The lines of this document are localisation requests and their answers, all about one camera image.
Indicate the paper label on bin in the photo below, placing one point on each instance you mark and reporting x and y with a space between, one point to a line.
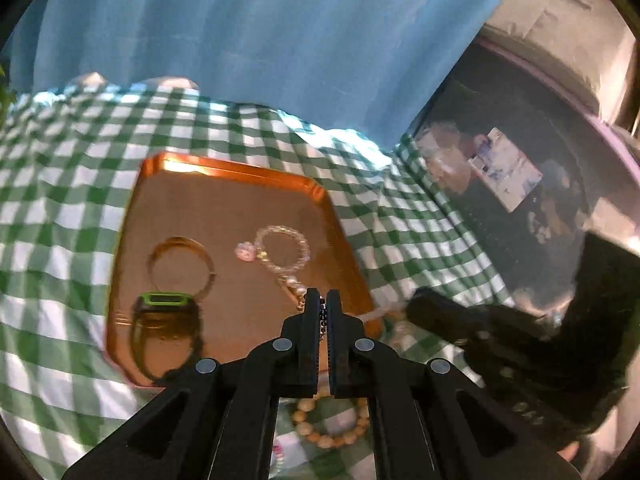
510 172

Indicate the clear storage bin purple lid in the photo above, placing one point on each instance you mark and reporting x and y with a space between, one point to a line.
560 195

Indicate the grey fabric bag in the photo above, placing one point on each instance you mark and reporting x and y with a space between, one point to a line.
565 15

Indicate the thin gold bangle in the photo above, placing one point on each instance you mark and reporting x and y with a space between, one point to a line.
207 265

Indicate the black and green watch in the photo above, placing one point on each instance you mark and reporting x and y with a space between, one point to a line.
165 301

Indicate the copper tray with pink rim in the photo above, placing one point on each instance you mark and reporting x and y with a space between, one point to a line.
225 200

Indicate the blue curtain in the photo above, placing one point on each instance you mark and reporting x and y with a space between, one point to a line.
260 25

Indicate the green checkered tablecloth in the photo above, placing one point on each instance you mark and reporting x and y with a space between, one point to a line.
60 240

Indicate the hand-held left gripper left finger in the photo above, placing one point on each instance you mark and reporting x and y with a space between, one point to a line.
300 355

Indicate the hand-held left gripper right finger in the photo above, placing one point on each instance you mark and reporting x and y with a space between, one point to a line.
342 355

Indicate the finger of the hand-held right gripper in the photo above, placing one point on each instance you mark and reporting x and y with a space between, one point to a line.
450 317

